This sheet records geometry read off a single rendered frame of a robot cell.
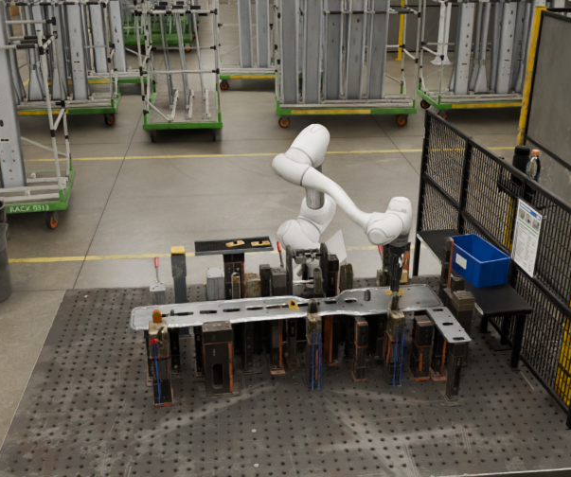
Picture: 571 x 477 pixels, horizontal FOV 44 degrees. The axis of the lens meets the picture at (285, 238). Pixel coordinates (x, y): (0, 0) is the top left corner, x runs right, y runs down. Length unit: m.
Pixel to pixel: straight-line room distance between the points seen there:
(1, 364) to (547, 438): 3.30
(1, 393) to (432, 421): 2.65
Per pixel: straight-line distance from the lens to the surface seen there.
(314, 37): 9.84
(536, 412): 3.21
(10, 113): 6.93
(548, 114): 5.51
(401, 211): 3.06
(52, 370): 3.45
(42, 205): 6.70
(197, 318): 3.11
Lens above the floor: 2.55
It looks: 24 degrees down
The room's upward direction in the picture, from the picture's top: straight up
